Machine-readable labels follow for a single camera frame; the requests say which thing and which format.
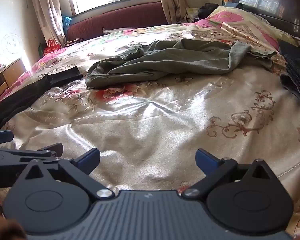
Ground wooden cabinet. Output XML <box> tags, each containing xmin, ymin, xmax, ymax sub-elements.
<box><xmin>0</xmin><ymin>57</ymin><xmax>27</xmax><ymax>106</ymax></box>

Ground maroon upholstered bench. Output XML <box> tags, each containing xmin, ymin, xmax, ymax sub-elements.
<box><xmin>64</xmin><ymin>1</ymin><xmax>169</xmax><ymax>47</ymax></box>

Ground beige curtain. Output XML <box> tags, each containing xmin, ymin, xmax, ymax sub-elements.
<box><xmin>28</xmin><ymin>0</ymin><xmax>66</xmax><ymax>48</ymax></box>
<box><xmin>156</xmin><ymin>0</ymin><xmax>191</xmax><ymax>25</ymax></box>

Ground red gift bag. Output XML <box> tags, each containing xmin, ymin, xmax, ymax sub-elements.
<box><xmin>43</xmin><ymin>39</ymin><xmax>62</xmax><ymax>55</ymax></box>

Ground navy folded garment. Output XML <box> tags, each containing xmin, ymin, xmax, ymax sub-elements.
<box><xmin>277</xmin><ymin>38</ymin><xmax>300</xmax><ymax>56</ymax></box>

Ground dark cloth bundle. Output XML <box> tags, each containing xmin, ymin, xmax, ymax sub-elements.
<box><xmin>197</xmin><ymin>3</ymin><xmax>220</xmax><ymax>20</ymax></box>

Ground white cloth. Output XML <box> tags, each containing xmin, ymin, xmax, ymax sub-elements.
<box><xmin>102</xmin><ymin>27</ymin><xmax>127</xmax><ymax>35</ymax></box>

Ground pink floral folded quilt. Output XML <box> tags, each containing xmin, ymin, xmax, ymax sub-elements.
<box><xmin>192</xmin><ymin>6</ymin><xmax>300</xmax><ymax>55</ymax></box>

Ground dark wooden headboard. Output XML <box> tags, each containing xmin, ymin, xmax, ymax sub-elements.
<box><xmin>232</xmin><ymin>0</ymin><xmax>300</xmax><ymax>40</ymax></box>

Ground brown fuzzy sleeve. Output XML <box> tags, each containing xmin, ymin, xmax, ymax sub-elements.
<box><xmin>0</xmin><ymin>207</ymin><xmax>26</xmax><ymax>240</ymax></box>

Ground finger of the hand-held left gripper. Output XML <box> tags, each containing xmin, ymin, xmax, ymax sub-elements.
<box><xmin>0</xmin><ymin>143</ymin><xmax>64</xmax><ymax>172</ymax></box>
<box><xmin>0</xmin><ymin>130</ymin><xmax>14</xmax><ymax>145</ymax></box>

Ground black pants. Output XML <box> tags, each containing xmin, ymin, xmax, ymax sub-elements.
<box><xmin>0</xmin><ymin>66</ymin><xmax>83</xmax><ymax>132</ymax></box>

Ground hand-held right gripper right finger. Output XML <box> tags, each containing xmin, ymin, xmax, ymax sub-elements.
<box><xmin>182</xmin><ymin>148</ymin><xmax>270</xmax><ymax>198</ymax></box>

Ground stack of black folded clothes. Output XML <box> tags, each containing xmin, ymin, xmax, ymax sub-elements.
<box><xmin>279</xmin><ymin>53</ymin><xmax>300</xmax><ymax>110</ymax></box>

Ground floral satin bedspread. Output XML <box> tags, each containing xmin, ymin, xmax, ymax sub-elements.
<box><xmin>0</xmin><ymin>22</ymin><xmax>300</xmax><ymax>240</ymax></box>

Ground grey-green pants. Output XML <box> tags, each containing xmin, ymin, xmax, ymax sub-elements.
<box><xmin>85</xmin><ymin>39</ymin><xmax>277</xmax><ymax>89</ymax></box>

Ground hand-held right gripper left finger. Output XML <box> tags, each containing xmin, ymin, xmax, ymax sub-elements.
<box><xmin>24</xmin><ymin>148</ymin><xmax>115</xmax><ymax>200</ymax></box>

